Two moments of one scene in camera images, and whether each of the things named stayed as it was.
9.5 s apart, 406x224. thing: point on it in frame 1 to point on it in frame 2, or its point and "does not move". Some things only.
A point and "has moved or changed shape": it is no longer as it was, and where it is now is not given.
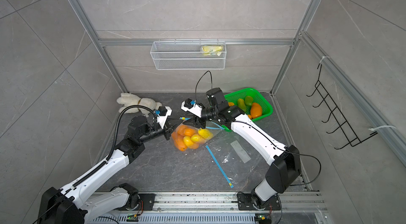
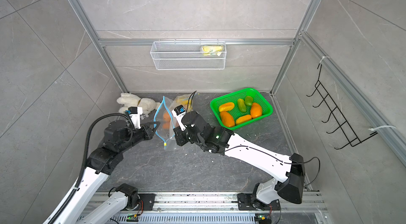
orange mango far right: [256, 110] does not move
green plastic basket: [252, 103] does not move
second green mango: [241, 104] does not move
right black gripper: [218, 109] to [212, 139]
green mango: [248, 100] does not move
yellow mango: [205, 133] has moved or changed shape
